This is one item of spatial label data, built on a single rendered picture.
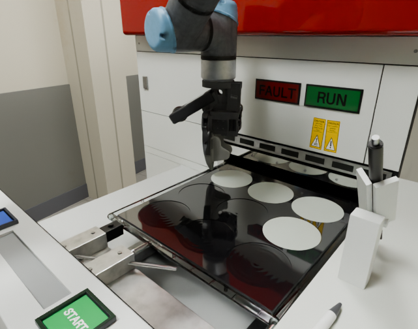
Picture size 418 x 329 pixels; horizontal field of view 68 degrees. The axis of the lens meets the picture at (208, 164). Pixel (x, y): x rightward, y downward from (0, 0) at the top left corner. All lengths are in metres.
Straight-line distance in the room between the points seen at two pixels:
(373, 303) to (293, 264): 0.16
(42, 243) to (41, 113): 1.93
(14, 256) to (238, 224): 0.35
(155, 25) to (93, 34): 1.71
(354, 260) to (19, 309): 0.36
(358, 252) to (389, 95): 0.38
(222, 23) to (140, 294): 0.50
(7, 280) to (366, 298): 0.40
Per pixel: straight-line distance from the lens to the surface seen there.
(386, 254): 0.47
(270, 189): 0.72
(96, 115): 2.31
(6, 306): 0.42
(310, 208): 0.66
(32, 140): 2.38
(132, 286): 0.51
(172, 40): 0.59
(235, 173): 0.79
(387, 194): 0.35
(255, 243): 0.54
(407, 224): 0.55
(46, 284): 0.43
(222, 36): 0.65
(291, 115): 0.76
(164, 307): 0.47
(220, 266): 0.49
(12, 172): 2.36
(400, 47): 0.67
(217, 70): 0.66
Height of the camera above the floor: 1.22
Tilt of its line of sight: 23 degrees down
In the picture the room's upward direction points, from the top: straight up
